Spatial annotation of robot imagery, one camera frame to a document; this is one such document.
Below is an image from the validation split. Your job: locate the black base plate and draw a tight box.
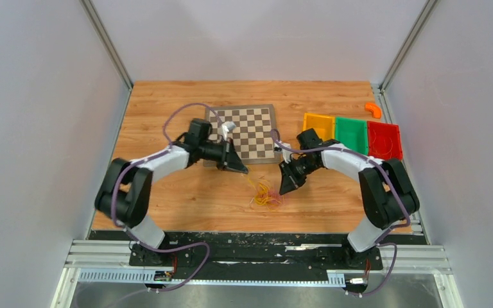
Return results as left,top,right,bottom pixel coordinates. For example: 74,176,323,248
89,230,428,282

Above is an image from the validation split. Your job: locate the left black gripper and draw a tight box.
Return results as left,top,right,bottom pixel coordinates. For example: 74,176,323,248
198,137,248,174

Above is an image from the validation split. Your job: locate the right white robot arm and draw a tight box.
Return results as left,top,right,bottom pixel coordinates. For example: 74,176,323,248
270,129,420,268

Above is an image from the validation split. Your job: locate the wooden chessboard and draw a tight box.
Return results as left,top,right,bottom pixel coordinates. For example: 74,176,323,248
205,104,281,165

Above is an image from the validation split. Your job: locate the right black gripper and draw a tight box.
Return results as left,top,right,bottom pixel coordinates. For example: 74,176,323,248
279,157,320,196

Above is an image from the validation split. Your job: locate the thin cable pile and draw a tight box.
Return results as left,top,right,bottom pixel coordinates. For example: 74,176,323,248
244,172,286,210

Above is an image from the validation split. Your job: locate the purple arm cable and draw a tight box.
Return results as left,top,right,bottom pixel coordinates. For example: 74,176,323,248
270,128,413,245
109,102,226,256

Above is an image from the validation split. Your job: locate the orange curved plastic piece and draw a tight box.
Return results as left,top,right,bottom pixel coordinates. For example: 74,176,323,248
364,102,383,119

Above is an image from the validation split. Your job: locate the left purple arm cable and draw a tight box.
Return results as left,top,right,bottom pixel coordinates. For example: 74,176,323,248
109,102,226,256

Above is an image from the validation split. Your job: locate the green plastic bin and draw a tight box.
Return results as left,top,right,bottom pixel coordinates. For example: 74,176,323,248
334,117,368,155

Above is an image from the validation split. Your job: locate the red plastic bin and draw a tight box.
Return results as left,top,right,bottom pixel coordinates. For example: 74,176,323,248
367,121,403,160

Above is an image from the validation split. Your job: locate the yellow plastic bin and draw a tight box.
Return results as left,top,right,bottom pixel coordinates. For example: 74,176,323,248
302,113,336,141

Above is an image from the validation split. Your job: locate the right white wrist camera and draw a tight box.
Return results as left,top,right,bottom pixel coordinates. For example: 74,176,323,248
273,142,293,164

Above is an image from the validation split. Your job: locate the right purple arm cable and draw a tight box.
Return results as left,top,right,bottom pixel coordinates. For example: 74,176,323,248
270,128,413,245

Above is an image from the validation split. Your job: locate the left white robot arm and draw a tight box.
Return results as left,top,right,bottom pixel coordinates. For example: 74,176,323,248
94,118,248,266

